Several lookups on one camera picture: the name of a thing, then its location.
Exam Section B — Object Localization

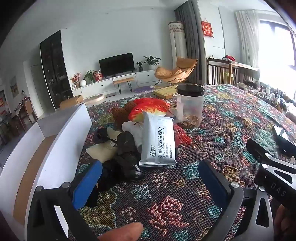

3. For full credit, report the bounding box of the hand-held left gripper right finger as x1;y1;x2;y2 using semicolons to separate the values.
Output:
198;160;274;241

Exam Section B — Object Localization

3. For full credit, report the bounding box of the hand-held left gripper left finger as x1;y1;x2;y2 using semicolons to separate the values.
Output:
28;160;103;241

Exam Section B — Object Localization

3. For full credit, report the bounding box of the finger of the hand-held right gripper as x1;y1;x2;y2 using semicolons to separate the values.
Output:
246;138;278;160

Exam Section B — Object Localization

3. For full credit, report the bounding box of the cream small pillow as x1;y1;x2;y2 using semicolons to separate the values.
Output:
85;128;121;161

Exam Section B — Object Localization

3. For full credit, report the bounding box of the white cardboard storage box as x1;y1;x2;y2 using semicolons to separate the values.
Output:
0;103;93;241

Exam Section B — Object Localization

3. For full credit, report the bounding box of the black plastic bag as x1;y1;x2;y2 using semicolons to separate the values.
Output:
102;131;146;186

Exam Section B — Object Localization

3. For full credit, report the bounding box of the red mesh bag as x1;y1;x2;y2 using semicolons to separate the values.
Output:
173;124;192;149

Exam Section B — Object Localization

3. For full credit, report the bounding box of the white wet wipes packet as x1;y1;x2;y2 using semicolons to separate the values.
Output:
139;112;177;167

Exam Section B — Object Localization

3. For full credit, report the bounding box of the white fluffy cloth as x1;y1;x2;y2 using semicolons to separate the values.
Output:
122;120;145;149

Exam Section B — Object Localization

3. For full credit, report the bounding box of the orange fish plush toy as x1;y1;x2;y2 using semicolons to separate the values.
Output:
128;98;170;122

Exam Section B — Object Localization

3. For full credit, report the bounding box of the person's right hand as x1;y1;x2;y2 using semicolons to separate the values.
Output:
273;205;296;241

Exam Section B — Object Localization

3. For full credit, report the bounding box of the person's left hand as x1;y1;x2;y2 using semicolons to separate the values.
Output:
97;222;144;241

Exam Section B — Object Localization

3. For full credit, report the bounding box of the colourful woven patterned blanket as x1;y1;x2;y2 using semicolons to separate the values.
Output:
67;85;296;241

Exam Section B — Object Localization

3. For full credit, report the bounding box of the row of small bottles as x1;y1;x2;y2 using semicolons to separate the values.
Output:
238;79;296;112

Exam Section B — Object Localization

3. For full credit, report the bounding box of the brown plush toy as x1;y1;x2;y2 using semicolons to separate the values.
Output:
111;102;137;129

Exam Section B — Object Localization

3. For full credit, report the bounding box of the clear jar with black lid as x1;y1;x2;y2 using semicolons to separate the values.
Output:
176;85;205;128

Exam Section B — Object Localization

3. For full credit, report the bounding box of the brown cardboard box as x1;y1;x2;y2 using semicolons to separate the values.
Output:
60;95;83;108

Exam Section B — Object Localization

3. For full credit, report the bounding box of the round wooden cat scratcher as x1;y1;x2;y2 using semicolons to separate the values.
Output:
83;94;104;103

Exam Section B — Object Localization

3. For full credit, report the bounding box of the wooden dining chair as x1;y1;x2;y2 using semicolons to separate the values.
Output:
18;97;38;130

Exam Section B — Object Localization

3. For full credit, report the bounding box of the white television cabinet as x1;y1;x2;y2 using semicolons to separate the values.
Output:
72;70;158;99

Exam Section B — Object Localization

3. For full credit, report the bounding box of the flat yellow box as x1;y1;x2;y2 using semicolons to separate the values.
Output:
153;86;179;100

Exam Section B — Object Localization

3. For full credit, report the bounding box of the red flower arrangement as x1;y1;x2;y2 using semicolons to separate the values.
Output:
70;72;81;90

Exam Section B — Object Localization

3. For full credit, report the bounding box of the green leafy plant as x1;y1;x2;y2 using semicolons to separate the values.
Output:
84;70;96;83

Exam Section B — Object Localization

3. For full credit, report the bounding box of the wooden bench with metal legs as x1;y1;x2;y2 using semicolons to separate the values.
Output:
113;77;134;94

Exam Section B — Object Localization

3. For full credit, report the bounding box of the white sheer curtain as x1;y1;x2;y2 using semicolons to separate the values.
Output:
235;10;260;67

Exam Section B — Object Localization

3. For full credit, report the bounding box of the orange lounge chair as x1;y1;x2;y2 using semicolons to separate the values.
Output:
154;57;198;87

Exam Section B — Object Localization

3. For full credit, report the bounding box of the red door decoration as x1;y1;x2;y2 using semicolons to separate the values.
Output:
0;90;7;115

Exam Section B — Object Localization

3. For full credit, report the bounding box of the black glass display cabinet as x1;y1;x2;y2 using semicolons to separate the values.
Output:
40;30;73;109

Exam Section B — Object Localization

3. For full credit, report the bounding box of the black flat television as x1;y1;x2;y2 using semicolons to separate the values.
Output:
99;53;135;77

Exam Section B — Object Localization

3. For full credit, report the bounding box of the grey curtain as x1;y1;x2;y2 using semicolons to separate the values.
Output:
174;0;206;85

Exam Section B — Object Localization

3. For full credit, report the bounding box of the standing air conditioner with cover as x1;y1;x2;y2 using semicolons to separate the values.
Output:
168;21;187;70

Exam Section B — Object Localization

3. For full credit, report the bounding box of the large green potted plant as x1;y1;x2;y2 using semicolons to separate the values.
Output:
143;56;161;70

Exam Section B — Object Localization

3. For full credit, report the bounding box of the framed wall picture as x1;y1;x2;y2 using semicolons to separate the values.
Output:
10;76;19;97

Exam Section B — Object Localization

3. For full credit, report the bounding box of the red wall hanging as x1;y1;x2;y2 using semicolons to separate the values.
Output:
201;21;213;37

